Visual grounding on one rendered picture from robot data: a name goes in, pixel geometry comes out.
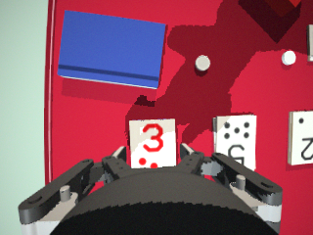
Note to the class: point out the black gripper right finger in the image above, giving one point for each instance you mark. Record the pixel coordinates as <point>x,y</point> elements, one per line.
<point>261,194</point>

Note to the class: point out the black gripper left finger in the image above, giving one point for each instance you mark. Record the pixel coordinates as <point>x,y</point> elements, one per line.
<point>41,212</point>

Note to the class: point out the off-white round disc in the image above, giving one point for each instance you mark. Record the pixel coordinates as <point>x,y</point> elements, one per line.
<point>202,63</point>

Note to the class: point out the dark red fabric mat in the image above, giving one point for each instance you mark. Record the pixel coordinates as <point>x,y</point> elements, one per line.
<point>48,90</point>

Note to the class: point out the dark red cloth mat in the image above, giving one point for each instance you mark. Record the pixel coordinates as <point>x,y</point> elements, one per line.
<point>244,41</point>

